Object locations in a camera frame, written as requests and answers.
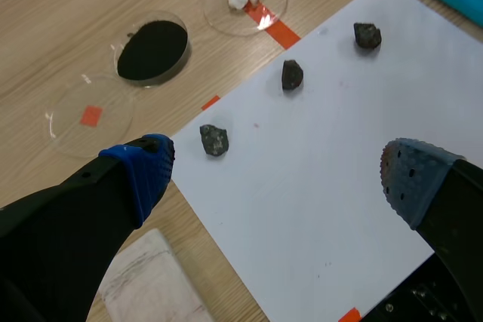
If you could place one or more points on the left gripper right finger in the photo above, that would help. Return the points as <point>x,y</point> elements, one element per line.
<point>434,194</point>

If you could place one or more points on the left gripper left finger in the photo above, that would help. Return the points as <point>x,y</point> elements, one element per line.
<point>68,224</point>

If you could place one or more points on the small white tile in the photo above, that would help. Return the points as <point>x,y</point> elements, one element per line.
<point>151,280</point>

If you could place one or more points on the empty clear glass dish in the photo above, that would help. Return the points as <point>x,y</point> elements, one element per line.
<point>90,118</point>

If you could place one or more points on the white sheet of paper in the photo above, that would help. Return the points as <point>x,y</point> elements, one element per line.
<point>320,148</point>

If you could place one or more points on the small dark stone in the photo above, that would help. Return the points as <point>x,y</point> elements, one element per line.
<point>367,35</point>
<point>291,74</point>
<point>215,140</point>

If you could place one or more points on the glass dish with black powder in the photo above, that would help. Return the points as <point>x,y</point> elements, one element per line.
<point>152,50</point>

